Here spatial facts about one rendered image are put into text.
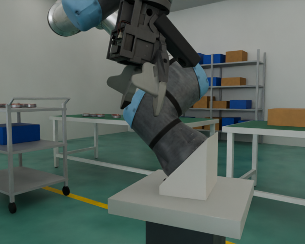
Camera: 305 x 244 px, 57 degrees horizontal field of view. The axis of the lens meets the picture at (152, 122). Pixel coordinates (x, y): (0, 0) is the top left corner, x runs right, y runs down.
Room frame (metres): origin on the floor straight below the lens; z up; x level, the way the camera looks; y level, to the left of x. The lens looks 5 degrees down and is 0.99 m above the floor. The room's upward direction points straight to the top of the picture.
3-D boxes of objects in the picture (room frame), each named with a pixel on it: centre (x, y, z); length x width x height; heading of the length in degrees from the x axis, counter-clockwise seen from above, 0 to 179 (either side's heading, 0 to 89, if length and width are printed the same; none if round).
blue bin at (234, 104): (6.25, -1.95, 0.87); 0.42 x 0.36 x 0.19; 146
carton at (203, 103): (6.78, -1.24, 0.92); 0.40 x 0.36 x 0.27; 142
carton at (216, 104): (6.53, -1.58, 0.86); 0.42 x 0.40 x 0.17; 54
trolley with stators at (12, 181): (2.85, 1.38, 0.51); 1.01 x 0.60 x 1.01; 54
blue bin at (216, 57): (6.60, -1.46, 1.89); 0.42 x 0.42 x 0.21; 52
